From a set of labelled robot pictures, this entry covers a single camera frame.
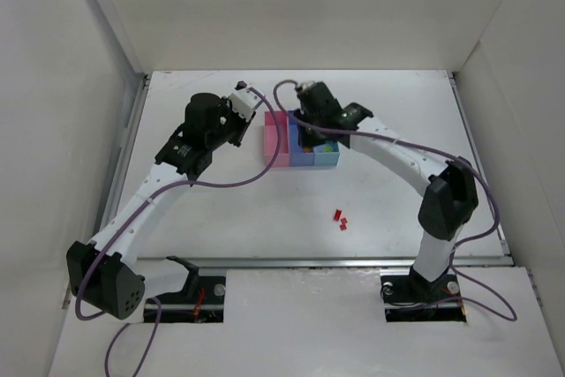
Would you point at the aluminium rail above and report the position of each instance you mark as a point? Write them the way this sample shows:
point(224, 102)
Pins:
point(503, 242)
point(251, 263)
point(121, 151)

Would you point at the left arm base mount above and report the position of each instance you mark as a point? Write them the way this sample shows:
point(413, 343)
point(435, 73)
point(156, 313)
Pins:
point(177, 292)

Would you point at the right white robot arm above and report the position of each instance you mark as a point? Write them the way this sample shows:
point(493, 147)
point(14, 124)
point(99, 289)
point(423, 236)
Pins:
point(448, 190)

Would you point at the dark blue container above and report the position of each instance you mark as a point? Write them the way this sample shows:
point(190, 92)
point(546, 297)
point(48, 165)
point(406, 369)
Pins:
point(299, 157)

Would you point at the red lego brick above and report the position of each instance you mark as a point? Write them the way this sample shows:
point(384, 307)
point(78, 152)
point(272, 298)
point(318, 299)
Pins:
point(337, 215)

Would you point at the light blue container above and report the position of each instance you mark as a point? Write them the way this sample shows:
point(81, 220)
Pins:
point(323, 159)

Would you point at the left aluminium rail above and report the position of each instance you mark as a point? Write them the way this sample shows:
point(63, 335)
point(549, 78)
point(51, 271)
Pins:
point(121, 151)

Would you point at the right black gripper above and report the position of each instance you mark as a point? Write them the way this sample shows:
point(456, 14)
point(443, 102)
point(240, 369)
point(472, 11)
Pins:
point(309, 135)

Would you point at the right aluminium rail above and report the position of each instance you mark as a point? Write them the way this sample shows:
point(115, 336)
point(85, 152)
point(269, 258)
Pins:
point(503, 242)

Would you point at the pink container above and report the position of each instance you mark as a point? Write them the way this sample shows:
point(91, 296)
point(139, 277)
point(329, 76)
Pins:
point(276, 129)

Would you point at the front aluminium rail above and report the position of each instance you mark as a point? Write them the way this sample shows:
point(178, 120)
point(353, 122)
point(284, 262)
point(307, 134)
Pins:
point(251, 263)

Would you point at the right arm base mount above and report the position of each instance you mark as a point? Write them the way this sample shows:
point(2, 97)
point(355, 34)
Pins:
point(409, 298)

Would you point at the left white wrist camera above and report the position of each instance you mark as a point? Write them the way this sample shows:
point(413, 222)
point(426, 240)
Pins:
point(245, 99)

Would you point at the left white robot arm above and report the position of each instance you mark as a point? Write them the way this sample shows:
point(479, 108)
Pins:
point(103, 270)

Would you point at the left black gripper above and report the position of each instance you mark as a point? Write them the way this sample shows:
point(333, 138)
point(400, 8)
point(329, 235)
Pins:
point(241, 128)

